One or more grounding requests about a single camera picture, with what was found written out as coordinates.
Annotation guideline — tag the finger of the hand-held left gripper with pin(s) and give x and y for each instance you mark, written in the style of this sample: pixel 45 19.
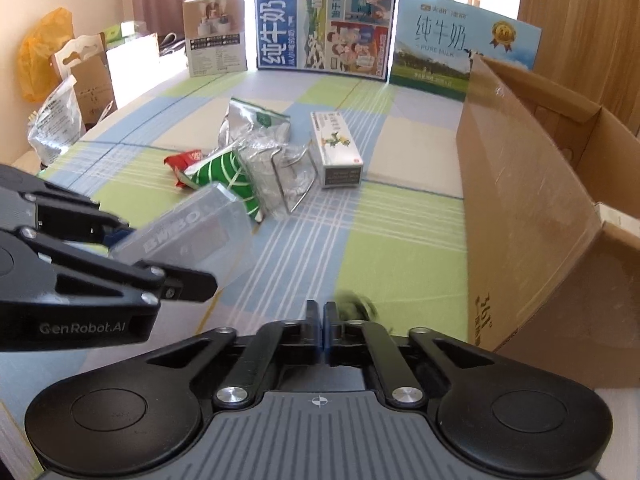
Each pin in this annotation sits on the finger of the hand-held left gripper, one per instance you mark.
pixel 80 215
pixel 190 286

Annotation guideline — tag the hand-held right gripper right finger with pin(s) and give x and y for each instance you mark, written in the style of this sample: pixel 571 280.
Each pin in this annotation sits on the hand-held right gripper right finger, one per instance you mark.
pixel 330 330

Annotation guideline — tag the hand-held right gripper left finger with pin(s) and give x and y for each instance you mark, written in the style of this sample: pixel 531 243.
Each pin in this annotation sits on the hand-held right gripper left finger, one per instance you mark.
pixel 313 330

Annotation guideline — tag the translucent white plastic case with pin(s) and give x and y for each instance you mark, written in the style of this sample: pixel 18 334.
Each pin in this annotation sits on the translucent white plastic case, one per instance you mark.
pixel 200 240

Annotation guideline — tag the silver foil tea bag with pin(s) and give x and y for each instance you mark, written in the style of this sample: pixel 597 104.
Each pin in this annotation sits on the silver foil tea bag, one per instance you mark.
pixel 250 120

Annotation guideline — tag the white duck print medicine box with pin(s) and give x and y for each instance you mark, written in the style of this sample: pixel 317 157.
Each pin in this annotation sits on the white duck print medicine box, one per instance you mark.
pixel 335 150

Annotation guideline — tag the brown cardboard box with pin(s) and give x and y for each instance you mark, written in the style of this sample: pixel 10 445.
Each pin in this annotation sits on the brown cardboard box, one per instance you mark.
pixel 520 200

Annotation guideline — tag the checked cloth desktop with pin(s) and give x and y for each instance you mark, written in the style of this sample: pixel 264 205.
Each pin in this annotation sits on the checked cloth desktop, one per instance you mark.
pixel 400 240

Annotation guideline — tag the clear printed plastic bag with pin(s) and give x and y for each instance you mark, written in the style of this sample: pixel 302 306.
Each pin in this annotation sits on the clear printed plastic bag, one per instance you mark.
pixel 55 120

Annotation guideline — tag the red snack packet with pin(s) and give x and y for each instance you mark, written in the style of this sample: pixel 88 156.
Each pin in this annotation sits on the red snack packet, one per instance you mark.
pixel 182 162

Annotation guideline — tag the green striped snack packet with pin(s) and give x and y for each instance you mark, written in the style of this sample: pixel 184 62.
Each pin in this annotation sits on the green striped snack packet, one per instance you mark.
pixel 220 170

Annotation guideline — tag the open brown carton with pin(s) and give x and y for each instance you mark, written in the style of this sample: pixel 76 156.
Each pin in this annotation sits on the open brown carton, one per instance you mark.
pixel 92 90

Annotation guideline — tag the clear plastic packaging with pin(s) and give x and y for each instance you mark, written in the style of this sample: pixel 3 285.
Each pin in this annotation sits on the clear plastic packaging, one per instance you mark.
pixel 280 175

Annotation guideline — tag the white paper bag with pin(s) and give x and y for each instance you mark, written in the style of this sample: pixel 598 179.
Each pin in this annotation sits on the white paper bag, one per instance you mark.
pixel 132 70

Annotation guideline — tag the yellow plastic bag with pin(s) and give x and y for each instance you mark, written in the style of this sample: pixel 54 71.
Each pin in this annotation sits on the yellow plastic bag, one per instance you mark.
pixel 42 55

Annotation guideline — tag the stack of green tissue packs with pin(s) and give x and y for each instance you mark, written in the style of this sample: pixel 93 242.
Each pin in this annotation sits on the stack of green tissue packs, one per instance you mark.
pixel 122 32

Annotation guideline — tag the white product picture box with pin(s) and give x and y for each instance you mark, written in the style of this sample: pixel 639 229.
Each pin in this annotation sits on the white product picture box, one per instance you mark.
pixel 215 35

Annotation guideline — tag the dark blue milk carton box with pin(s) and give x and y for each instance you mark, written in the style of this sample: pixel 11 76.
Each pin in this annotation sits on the dark blue milk carton box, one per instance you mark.
pixel 280 25

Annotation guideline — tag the light blue cow milk box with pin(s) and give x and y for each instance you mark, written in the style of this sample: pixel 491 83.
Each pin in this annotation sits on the light blue cow milk box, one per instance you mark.
pixel 440 45

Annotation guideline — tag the wooden panel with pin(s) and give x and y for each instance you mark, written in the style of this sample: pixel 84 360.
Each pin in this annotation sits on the wooden panel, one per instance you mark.
pixel 585 5

